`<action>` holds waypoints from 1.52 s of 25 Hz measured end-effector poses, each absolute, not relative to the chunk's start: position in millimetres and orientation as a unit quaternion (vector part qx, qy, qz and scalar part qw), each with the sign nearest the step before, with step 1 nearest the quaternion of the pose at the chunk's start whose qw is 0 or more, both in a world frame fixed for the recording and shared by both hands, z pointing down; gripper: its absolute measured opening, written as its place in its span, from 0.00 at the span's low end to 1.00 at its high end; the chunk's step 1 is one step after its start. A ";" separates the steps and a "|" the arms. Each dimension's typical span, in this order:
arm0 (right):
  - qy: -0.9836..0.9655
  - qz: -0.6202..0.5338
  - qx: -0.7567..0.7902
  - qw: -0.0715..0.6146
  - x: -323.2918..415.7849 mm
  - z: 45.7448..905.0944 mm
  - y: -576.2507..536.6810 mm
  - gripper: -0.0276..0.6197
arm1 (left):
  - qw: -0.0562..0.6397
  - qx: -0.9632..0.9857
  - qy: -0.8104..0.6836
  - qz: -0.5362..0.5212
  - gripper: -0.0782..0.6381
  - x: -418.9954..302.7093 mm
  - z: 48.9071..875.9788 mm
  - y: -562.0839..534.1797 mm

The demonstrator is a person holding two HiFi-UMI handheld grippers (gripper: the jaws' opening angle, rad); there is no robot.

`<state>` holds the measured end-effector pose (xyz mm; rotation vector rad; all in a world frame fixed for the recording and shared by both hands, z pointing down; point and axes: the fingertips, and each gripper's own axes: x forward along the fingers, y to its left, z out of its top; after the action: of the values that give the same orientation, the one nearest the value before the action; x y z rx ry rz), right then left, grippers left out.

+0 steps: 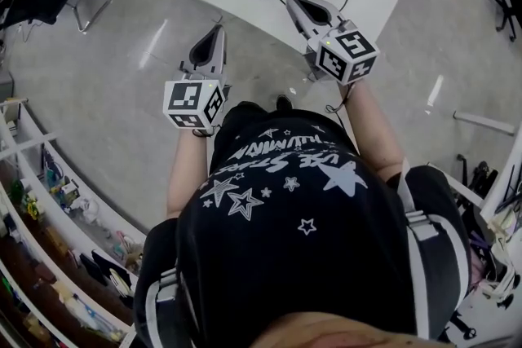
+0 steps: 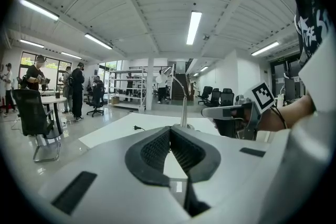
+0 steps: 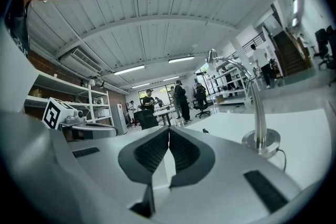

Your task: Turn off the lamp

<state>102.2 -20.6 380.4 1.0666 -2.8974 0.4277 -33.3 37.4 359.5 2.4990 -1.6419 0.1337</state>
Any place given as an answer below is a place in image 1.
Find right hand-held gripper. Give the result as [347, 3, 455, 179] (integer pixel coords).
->
[285, 0, 381, 87]

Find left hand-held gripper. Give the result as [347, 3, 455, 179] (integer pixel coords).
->
[162, 24, 230, 132]

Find person's left forearm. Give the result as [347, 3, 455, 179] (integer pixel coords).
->
[165, 129, 218, 219]

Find person's right forearm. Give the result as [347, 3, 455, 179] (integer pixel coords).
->
[345, 82, 405, 178]

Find white bar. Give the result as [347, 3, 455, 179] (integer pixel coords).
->
[453, 111, 516, 136]

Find black star print shirt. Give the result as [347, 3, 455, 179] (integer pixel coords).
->
[133, 101, 474, 348]

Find black folded stands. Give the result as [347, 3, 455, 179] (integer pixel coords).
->
[454, 153, 499, 209]

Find white shelf unit with clutter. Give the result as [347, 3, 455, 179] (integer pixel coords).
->
[0, 96, 148, 348]

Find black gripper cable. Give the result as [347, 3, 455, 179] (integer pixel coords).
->
[325, 83, 356, 116]

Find grey harness strap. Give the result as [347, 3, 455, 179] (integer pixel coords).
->
[397, 158, 440, 244]
[154, 267, 183, 305]

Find white rack with cables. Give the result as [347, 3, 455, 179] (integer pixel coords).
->
[468, 134, 522, 311]

